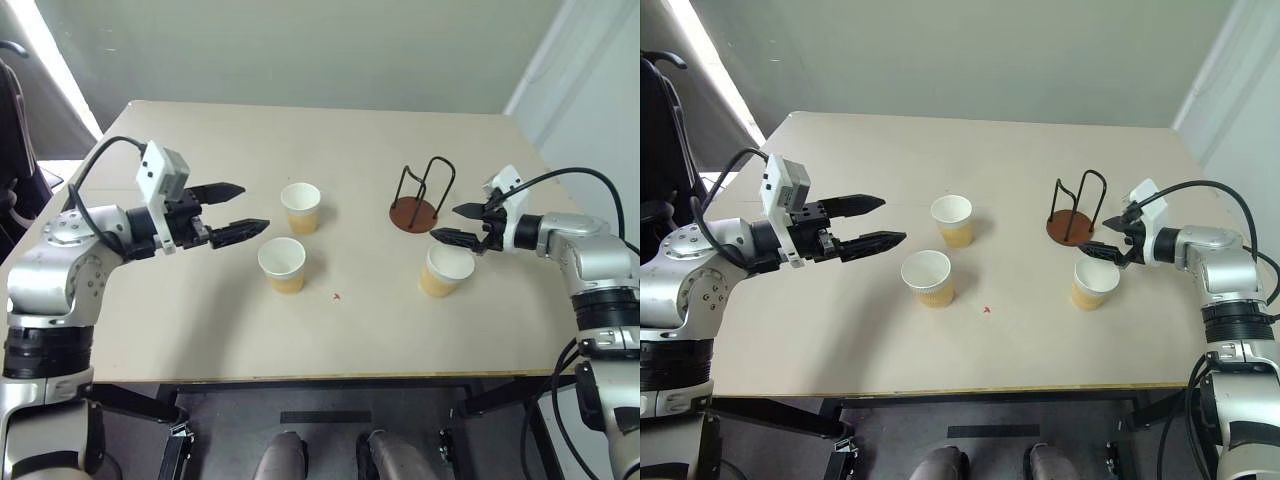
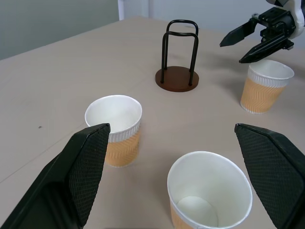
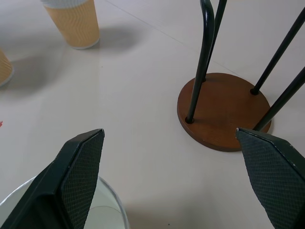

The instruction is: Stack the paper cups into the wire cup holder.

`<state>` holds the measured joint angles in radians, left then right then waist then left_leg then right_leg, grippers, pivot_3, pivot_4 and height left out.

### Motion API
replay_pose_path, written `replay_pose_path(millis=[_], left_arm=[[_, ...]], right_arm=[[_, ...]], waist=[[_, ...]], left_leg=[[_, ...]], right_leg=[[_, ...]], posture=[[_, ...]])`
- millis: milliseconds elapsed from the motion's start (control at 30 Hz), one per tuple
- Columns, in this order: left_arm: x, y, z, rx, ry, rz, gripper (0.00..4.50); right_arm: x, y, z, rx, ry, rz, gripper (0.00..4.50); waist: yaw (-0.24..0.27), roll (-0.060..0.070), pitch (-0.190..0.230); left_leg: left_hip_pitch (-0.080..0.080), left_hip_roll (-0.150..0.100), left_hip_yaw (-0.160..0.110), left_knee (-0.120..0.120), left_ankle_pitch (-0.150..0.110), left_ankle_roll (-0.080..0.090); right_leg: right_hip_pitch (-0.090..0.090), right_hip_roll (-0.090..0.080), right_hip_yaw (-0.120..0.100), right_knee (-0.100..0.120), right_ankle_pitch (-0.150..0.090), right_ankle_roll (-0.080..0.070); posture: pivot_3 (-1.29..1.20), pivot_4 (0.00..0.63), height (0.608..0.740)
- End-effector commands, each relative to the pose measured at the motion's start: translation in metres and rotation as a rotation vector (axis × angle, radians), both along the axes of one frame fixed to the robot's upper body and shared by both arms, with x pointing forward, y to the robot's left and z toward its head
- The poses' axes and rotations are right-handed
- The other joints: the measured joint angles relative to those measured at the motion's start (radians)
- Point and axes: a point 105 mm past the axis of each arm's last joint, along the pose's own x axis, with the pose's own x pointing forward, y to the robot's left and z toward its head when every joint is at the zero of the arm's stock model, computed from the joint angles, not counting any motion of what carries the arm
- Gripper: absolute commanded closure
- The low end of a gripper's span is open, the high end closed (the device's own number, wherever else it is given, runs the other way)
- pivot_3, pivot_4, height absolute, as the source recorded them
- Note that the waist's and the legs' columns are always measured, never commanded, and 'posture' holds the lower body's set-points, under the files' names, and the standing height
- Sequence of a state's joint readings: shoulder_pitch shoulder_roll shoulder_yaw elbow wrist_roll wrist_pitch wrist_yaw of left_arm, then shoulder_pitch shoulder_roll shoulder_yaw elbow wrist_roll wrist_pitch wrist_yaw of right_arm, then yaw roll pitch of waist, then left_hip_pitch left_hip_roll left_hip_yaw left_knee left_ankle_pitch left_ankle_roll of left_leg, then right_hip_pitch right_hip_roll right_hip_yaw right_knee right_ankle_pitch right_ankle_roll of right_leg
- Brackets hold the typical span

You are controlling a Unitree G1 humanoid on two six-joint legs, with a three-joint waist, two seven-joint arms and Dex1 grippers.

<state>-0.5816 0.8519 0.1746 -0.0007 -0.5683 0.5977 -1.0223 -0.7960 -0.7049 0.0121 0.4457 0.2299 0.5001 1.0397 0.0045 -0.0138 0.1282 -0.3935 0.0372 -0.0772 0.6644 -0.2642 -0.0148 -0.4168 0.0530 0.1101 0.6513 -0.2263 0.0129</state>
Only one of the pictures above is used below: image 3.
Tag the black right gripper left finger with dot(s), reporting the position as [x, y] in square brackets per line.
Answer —
[59, 186]

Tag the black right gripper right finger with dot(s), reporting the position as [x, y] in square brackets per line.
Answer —
[274, 171]

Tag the tan ribbed paper cup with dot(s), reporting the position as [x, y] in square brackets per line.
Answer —
[107, 212]
[4, 69]

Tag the white paper cup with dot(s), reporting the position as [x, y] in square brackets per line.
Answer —
[76, 26]

